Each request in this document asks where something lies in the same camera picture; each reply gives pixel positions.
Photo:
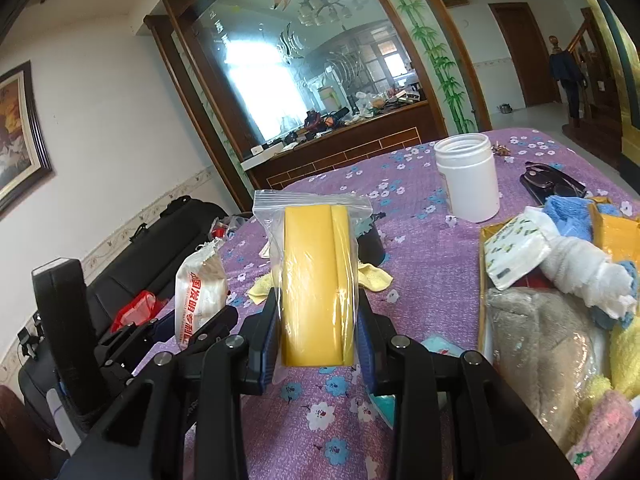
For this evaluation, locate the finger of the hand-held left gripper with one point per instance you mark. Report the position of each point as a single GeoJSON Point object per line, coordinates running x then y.
{"type": "Point", "coordinates": [215, 330]}
{"type": "Point", "coordinates": [150, 332]}

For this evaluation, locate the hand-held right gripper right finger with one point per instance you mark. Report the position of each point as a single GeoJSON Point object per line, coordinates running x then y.
{"type": "Point", "coordinates": [365, 355]}

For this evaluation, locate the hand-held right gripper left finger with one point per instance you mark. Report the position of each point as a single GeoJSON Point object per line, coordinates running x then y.
{"type": "Point", "coordinates": [270, 350]}

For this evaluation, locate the white printed packet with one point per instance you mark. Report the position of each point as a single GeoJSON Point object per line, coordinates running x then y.
{"type": "Point", "coordinates": [200, 290]}

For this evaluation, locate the yellow sponge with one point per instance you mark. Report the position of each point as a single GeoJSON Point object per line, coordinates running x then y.
{"type": "Point", "coordinates": [310, 280]}

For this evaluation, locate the grey plush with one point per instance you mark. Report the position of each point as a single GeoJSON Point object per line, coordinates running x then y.
{"type": "Point", "coordinates": [540, 360]}

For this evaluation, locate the printed white tissue pack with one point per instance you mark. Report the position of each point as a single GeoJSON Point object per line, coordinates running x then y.
{"type": "Point", "coordinates": [515, 250]}

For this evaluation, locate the pink fluffy sock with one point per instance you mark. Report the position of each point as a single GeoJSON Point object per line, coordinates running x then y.
{"type": "Point", "coordinates": [605, 435]}

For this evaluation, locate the yellow tray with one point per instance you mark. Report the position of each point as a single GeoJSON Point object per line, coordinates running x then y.
{"type": "Point", "coordinates": [615, 230]}

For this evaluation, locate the red plastic bag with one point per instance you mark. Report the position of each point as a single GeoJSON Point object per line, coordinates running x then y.
{"type": "Point", "coordinates": [137, 310]}

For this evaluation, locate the teal cloth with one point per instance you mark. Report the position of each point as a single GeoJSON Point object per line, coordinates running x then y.
{"type": "Point", "coordinates": [435, 347]}

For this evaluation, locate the small yellow cloth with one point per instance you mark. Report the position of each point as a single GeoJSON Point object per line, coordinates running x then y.
{"type": "Point", "coordinates": [372, 280]}

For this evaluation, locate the black sofa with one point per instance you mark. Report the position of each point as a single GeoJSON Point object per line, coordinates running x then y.
{"type": "Point", "coordinates": [150, 250]}

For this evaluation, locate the purple floral tablecloth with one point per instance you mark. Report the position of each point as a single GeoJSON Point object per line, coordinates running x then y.
{"type": "Point", "coordinates": [440, 280]}

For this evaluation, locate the framed painting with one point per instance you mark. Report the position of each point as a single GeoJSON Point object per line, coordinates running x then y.
{"type": "Point", "coordinates": [17, 135]}

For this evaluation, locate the white plastic jar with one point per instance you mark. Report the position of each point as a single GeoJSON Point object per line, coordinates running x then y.
{"type": "Point", "coordinates": [467, 180]}

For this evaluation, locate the wooden counter cabinet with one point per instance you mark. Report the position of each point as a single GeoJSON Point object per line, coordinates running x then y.
{"type": "Point", "coordinates": [350, 145]}

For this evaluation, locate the rolled white towel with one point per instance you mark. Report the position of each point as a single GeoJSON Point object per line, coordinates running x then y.
{"type": "Point", "coordinates": [580, 265]}

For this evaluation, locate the wooden framed glass partition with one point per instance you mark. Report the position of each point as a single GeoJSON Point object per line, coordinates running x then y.
{"type": "Point", "coordinates": [200, 85]}

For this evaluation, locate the loose blue towel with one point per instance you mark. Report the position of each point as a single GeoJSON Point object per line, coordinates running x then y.
{"type": "Point", "coordinates": [570, 217]}

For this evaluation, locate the black leather case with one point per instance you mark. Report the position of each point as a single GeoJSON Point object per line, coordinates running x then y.
{"type": "Point", "coordinates": [547, 182]}

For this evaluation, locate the yellow towel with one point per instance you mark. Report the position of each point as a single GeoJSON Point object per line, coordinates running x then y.
{"type": "Point", "coordinates": [625, 360]}

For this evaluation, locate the brown wooden door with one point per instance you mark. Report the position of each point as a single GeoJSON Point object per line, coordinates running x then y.
{"type": "Point", "coordinates": [525, 55]}

